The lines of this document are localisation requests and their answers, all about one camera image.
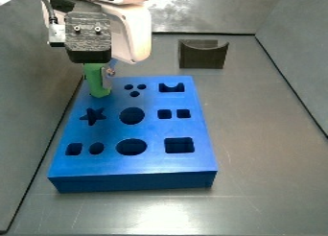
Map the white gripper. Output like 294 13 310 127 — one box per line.
48 0 151 89

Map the green hexagonal prism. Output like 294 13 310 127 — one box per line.
83 63 112 98

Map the black curved holder stand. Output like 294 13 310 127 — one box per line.
179 39 230 69

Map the blue foam shape-sorter block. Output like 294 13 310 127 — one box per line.
48 76 218 193

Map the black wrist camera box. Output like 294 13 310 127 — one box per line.
64 12 112 63

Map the black camera cable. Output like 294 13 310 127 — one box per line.
26 0 59 25

